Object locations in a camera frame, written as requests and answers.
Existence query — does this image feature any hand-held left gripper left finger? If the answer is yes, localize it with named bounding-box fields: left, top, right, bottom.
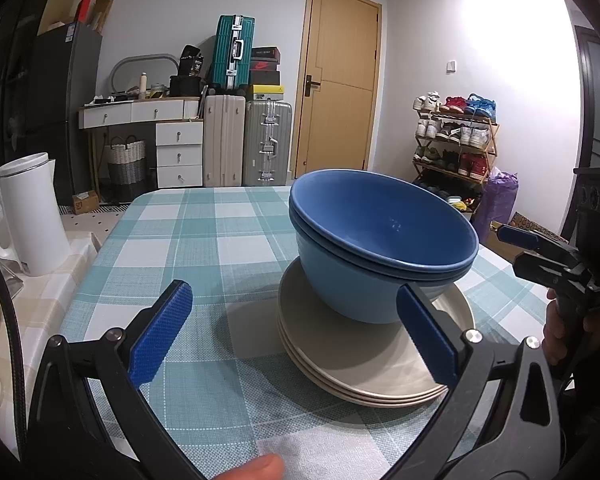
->
left=27, top=279, right=202, bottom=480

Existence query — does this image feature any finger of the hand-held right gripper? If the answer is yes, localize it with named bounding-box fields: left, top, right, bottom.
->
left=513, top=251, right=594, bottom=287
left=496, top=224, right=578, bottom=262

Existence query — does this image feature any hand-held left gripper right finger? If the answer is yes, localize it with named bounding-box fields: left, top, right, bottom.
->
left=394, top=283, right=564, bottom=480

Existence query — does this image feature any blue bowl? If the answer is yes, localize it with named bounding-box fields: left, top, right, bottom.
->
left=290, top=212, right=477, bottom=325
left=288, top=169, right=479, bottom=275

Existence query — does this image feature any person's right hand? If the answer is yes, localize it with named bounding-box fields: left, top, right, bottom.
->
left=541, top=287, right=600, bottom=377

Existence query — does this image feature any person's left hand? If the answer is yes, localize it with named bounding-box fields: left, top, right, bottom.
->
left=212, top=454, right=287, bottom=480

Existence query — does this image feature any printed open cardboard box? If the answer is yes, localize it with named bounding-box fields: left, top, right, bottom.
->
left=487, top=212, right=571, bottom=263

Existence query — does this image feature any purple plastic bag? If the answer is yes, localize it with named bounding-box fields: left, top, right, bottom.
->
left=472, top=170, right=518, bottom=231

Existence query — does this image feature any white trash bin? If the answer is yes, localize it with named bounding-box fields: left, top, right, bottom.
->
left=447, top=195, right=477, bottom=217

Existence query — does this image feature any teal checked tablecloth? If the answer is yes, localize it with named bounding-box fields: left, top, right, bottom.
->
left=60, top=186, right=556, bottom=480

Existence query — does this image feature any beige checked cloth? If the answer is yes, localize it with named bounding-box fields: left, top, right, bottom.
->
left=10, top=230, right=103, bottom=461

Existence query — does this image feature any wooden shoe rack with shoes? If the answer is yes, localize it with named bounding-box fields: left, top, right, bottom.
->
left=412, top=91, right=498, bottom=196

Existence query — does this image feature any dotted floor mat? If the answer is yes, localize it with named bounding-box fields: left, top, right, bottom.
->
left=60, top=210, right=131, bottom=232

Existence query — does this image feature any small cardboard box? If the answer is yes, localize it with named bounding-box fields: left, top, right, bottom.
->
left=71, top=190, right=101, bottom=215

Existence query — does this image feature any woven laundry basket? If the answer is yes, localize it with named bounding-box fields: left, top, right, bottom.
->
left=105, top=139, right=147, bottom=203

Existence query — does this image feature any white electric kettle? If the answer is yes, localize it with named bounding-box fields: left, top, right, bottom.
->
left=0, top=152, right=73, bottom=277

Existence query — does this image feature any white drawer desk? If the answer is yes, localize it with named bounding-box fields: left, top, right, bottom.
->
left=78, top=97, right=206, bottom=189

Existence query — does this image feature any beige suitcase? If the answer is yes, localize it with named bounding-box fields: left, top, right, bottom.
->
left=202, top=94, right=246, bottom=188

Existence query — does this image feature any silver suitcase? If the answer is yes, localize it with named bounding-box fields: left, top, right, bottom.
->
left=243, top=100, right=293, bottom=187

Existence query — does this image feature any black refrigerator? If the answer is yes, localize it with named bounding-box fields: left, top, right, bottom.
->
left=0, top=22, right=103, bottom=206

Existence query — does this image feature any black storage box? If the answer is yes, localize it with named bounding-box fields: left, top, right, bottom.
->
left=169, top=75, right=202, bottom=98

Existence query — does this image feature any wooden door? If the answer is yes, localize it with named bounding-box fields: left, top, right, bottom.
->
left=292, top=0, right=383, bottom=179

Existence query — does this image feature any yellow shoe box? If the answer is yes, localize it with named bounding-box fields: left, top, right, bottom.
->
left=247, top=85, right=286, bottom=102

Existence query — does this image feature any black paper bag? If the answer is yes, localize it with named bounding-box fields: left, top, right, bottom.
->
left=179, top=45, right=203, bottom=78

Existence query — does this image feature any oval grey-framed mirror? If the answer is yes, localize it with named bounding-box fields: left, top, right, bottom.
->
left=111, top=53, right=181, bottom=98

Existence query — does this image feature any teal suitcase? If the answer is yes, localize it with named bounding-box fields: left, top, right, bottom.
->
left=209, top=15, right=256, bottom=96

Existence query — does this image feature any narrow cardboard box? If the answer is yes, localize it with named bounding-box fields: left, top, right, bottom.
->
left=92, top=0, right=114, bottom=36

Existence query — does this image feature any flat cardboard sheet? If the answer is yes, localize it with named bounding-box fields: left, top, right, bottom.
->
left=47, top=0, right=83, bottom=33

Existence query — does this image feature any black braided cable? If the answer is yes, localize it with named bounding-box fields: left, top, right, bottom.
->
left=0, top=240, right=31, bottom=466

